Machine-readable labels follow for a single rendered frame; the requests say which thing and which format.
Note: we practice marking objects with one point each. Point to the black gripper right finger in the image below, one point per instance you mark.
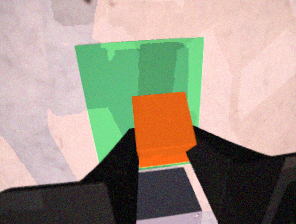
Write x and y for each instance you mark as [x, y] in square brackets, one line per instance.
[242, 186]

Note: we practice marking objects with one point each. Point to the orange l-shaped part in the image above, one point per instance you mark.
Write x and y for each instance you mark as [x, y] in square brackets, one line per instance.
[163, 128]

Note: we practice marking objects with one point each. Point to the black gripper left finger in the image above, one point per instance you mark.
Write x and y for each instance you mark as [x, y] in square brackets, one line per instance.
[106, 195]

